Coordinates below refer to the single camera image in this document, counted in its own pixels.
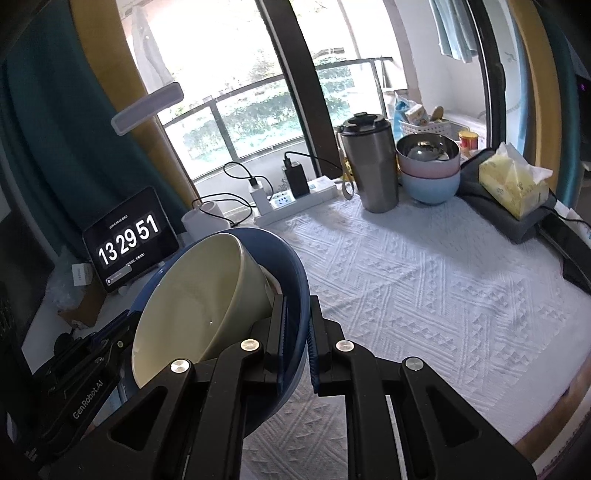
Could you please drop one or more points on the grey pouch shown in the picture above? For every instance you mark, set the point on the grey pouch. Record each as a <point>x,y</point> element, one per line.
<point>489,207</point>

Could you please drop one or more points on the white basket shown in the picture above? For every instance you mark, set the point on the white basket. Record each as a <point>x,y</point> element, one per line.
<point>413,129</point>

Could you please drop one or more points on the tan rounded snack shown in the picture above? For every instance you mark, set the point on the tan rounded snack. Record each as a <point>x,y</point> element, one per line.
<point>437,113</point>

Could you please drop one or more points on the small orange-lid jar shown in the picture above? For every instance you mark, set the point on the small orange-lid jar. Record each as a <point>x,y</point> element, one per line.
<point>468,141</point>

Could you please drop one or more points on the yellow tissue pack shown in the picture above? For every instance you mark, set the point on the yellow tissue pack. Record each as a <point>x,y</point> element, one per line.
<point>512,184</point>

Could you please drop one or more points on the white power strip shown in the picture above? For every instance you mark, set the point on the white power strip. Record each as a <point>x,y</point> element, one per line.
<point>318,189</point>

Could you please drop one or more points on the cardboard box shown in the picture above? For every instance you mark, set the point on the cardboard box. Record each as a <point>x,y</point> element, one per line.
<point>87,307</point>

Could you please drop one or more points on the teal curtain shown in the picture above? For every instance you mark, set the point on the teal curtain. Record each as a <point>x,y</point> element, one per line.
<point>60,138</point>
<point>565,115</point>

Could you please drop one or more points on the black slim power bank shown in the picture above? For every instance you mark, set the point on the black slim power bank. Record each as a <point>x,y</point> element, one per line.
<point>579,277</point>

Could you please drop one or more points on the balcony railing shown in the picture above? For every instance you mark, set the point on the balcony railing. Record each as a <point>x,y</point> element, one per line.
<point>258,83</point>

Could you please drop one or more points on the black monitor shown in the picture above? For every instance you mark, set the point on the black monitor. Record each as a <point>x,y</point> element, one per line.
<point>584,115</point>

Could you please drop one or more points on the small snack box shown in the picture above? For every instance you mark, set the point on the small snack box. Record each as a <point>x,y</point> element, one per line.
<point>415,113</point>

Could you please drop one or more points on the stainless steel tumbler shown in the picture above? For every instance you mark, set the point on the stainless steel tumbler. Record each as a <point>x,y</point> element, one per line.
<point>371,166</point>

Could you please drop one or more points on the tablet showing clock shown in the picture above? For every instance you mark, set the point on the tablet showing clock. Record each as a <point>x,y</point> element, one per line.
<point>129,240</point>

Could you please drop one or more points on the yellow curtain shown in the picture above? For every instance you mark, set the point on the yellow curtain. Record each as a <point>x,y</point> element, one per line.
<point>535,92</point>
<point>104,46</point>

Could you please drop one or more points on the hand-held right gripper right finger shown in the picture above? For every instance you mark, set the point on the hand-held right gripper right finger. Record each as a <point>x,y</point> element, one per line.
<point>314,360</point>

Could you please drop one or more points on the small white box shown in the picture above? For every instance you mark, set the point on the small white box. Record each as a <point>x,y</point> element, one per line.
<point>83,274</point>

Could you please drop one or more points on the black sliding door frame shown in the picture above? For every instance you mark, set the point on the black sliding door frame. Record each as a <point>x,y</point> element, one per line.
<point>494,69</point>

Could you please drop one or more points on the white lamp head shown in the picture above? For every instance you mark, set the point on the white lamp head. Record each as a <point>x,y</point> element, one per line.
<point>147,108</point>

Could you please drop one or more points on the blue snack bag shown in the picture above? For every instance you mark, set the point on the blue snack bag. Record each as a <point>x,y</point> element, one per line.
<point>400,104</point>

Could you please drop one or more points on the pink bowl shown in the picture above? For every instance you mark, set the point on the pink bowl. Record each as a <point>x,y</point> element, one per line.
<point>429,168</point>

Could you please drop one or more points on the light blue bowl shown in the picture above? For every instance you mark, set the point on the light blue bowl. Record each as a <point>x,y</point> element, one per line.
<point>429,187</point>

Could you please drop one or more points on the dark blue bowl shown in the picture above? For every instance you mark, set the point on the dark blue bowl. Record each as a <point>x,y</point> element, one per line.
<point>288,263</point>

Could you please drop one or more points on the white cup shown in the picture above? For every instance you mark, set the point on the white cup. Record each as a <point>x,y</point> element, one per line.
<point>203,224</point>

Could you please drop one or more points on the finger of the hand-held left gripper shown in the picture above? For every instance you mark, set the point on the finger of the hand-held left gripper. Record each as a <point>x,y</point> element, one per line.
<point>113,328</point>
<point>115,346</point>

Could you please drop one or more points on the light blue hanging shirt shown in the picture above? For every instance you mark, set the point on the light blue hanging shirt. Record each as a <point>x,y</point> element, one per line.
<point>455,32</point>

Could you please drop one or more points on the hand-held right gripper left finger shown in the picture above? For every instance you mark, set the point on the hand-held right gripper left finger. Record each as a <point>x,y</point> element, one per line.
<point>280,350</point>

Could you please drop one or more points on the white hanging garment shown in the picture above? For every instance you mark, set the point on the white hanging garment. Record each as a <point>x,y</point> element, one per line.
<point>150,50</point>

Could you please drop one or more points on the black smartphone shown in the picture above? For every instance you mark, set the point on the black smartphone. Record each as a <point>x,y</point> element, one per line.
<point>568,240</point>

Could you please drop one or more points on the black charger brick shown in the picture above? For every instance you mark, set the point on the black charger brick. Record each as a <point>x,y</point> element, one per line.
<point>296,177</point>

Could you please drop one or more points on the black window post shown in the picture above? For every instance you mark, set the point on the black window post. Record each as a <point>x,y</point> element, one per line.
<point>304,92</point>

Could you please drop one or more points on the white charger plug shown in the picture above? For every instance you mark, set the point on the white charger plug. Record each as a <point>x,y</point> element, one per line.
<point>259,196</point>

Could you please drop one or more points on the cream bowl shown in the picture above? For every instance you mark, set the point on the cream bowl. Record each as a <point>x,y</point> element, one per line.
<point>194,300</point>

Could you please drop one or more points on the stainless steel bowl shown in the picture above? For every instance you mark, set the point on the stainless steel bowl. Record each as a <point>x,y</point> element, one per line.
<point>415,147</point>

